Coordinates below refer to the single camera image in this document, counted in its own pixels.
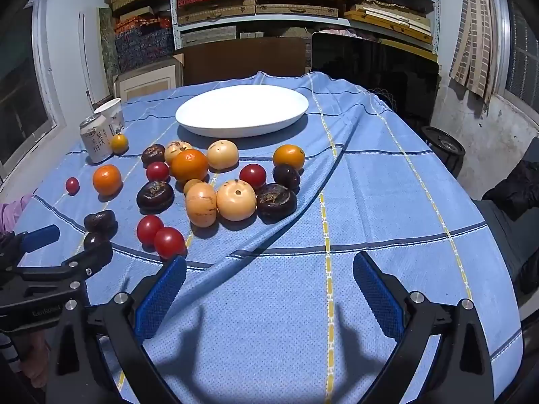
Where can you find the brown board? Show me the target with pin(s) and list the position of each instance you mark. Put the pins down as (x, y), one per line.
(244, 61)

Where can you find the white metal shelf rack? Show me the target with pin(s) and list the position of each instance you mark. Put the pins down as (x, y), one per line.
(294, 18)

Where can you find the white paper cup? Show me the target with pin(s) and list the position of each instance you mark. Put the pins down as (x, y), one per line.
(110, 111)

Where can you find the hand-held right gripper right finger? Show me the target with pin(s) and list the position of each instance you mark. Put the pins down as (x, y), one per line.
(379, 298)

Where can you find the oval yellow passion fruit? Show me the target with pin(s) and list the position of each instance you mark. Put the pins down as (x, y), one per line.
(201, 206)

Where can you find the person's grey trousers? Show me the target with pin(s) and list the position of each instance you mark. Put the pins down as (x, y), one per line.
(505, 240)

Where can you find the brick pattern wallpaper strips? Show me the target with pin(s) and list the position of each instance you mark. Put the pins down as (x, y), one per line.
(473, 29)

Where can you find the person's black jacket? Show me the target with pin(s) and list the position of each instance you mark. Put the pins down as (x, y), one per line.
(516, 187)

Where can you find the barred window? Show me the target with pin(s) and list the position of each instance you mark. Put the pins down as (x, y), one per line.
(522, 59)

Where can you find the black round stool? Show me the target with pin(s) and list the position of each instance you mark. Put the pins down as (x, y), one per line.
(444, 147)

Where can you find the black glossy panel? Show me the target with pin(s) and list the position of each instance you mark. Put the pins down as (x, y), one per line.
(374, 71)

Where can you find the small yellow passion fruit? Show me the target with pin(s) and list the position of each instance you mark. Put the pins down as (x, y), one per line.
(191, 184)

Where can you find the blue checked tablecloth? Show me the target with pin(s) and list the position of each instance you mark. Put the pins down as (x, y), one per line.
(273, 282)

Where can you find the large dark purple passion fruit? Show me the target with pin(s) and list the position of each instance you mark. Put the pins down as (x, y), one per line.
(276, 202)
(155, 196)

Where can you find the white oval plate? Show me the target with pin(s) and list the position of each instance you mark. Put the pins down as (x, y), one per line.
(242, 109)

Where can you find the pile of blue patterned boxes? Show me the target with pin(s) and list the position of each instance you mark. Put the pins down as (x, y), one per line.
(143, 44)

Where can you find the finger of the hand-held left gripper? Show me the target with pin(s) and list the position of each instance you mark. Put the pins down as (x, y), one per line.
(40, 236)
(90, 259)

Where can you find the red cherry tomato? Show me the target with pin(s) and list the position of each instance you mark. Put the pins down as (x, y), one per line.
(252, 175)
(169, 242)
(157, 171)
(148, 227)
(72, 185)

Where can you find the person's left hand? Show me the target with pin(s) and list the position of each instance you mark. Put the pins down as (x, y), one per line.
(36, 362)

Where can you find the light cardboard box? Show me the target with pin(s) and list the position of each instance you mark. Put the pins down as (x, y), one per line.
(147, 80)

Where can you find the orange mandarin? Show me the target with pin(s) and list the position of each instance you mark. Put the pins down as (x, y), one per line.
(289, 156)
(107, 179)
(189, 165)

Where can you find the white framed window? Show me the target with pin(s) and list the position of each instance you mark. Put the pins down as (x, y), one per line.
(21, 92)

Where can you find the pink cloth bundle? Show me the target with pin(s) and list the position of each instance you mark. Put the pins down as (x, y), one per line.
(349, 32)

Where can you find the green marbled board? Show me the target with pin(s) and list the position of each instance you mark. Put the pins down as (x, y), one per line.
(108, 46)

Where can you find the yellow cherry tomato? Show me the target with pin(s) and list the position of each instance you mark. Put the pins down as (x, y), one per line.
(119, 143)

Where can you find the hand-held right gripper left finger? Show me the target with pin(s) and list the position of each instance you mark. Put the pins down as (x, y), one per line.
(160, 298)

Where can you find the white drink can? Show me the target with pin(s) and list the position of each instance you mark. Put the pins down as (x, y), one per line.
(94, 143)

